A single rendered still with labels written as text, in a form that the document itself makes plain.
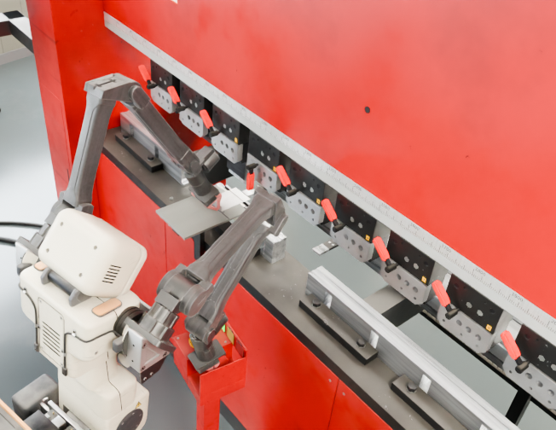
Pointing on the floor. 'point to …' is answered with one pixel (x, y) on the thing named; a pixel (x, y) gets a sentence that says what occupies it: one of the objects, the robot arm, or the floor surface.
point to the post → (518, 406)
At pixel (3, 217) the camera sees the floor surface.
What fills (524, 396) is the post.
